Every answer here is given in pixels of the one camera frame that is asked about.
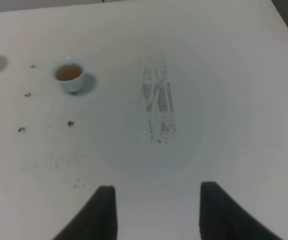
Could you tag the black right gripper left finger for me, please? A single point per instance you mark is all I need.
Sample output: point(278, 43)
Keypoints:
point(97, 220)

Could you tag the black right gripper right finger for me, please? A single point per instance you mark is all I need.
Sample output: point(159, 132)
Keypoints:
point(222, 218)

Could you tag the right pale blue teacup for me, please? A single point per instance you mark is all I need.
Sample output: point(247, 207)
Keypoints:
point(69, 73)

